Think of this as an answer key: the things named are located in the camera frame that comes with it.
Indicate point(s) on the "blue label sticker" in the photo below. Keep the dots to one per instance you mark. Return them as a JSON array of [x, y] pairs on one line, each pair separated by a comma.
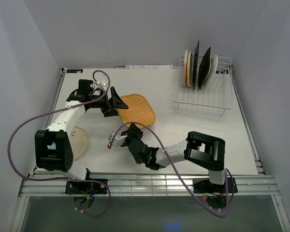
[[74, 71]]

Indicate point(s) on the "orange woven square plate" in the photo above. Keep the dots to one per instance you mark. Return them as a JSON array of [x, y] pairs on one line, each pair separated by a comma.
[[139, 110]]

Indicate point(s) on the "black floral square plate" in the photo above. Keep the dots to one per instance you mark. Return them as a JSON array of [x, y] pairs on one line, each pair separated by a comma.
[[204, 68]]

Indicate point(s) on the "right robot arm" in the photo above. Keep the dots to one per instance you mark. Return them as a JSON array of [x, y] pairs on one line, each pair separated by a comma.
[[201, 149]]

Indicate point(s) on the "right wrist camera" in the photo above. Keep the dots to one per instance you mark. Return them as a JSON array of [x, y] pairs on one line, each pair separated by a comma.
[[116, 140]]

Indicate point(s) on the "yellow cream round plate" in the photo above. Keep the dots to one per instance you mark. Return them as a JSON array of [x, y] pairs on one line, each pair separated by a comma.
[[189, 65]]

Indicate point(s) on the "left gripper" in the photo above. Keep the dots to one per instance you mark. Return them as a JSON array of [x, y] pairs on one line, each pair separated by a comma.
[[114, 102]]

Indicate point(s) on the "pink cream round plate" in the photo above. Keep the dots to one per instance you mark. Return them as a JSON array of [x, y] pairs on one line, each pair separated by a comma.
[[185, 68]]

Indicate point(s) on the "white wire dish rack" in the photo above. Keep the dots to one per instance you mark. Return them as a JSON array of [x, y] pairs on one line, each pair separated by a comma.
[[213, 99]]

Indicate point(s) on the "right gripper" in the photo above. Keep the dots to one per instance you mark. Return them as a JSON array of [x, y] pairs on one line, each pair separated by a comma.
[[133, 131]]

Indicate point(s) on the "aluminium frame rail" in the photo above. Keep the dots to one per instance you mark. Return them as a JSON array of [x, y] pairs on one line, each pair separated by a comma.
[[151, 185]]

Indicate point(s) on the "paper sheets at back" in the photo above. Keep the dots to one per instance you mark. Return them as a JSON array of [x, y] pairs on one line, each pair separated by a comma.
[[149, 67]]

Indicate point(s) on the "blue cream round plate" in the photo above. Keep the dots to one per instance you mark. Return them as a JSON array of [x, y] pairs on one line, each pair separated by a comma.
[[79, 142]]

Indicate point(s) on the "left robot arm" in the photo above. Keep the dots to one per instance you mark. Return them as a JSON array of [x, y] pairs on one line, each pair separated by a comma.
[[53, 149]]

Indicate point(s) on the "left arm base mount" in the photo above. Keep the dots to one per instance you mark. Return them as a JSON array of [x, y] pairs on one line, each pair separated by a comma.
[[73, 187]]

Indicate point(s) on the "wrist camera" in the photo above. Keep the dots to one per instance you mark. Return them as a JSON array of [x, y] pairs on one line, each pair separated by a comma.
[[102, 83], [116, 140]]

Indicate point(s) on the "cream floral square plate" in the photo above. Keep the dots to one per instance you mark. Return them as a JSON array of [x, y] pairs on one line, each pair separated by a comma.
[[195, 63]]

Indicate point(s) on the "green rimmed white plate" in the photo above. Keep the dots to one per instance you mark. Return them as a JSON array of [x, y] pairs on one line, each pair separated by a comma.
[[213, 67]]

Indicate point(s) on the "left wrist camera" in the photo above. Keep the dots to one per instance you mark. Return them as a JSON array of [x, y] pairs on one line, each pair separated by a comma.
[[102, 83]]

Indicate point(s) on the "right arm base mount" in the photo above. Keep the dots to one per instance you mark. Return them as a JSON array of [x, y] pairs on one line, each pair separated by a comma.
[[203, 185]]

